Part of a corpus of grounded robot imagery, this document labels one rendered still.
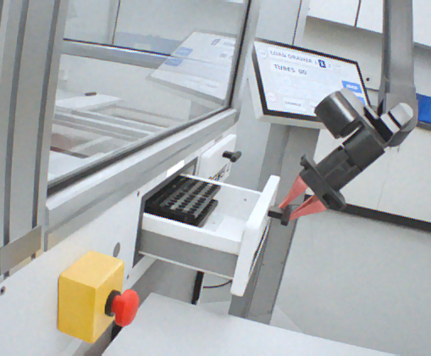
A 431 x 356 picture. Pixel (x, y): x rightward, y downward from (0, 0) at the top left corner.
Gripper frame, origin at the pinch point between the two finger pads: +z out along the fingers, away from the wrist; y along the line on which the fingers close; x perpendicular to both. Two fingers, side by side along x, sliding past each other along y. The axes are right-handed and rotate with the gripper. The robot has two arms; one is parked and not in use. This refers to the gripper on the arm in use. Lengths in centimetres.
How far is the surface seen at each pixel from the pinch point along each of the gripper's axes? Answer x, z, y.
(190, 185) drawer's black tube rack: -2.1, 9.9, 13.7
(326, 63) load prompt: -102, -25, 15
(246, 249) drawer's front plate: 17.2, 2.8, 2.3
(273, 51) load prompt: -87, -13, 30
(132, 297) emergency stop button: 35.9, 8.5, 9.0
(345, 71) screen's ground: -107, -29, 8
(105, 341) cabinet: 21.1, 28.2, 4.6
